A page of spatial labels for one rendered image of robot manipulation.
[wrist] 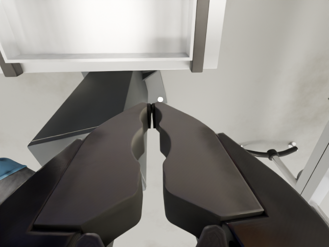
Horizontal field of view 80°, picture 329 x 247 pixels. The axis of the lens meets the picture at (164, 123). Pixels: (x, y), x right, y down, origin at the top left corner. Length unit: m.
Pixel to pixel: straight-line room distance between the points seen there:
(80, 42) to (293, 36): 1.29
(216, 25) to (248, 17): 0.99
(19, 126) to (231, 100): 1.47
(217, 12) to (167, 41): 0.08
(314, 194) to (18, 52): 1.38
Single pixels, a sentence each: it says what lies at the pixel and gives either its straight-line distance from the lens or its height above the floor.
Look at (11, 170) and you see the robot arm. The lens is 0.43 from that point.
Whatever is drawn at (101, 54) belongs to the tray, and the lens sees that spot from 0.33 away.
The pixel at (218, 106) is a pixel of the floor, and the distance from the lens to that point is 1.43.
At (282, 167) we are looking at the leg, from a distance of 1.61.
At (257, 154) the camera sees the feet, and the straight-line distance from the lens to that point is 1.66.
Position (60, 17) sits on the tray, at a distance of 0.35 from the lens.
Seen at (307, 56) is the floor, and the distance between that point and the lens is 1.57.
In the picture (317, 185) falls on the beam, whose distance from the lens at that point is 1.36.
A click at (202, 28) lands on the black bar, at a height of 0.90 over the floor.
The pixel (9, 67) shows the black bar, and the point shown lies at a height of 0.90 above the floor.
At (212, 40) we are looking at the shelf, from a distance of 0.34.
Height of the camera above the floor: 1.20
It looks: 58 degrees down
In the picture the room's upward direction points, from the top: 173 degrees clockwise
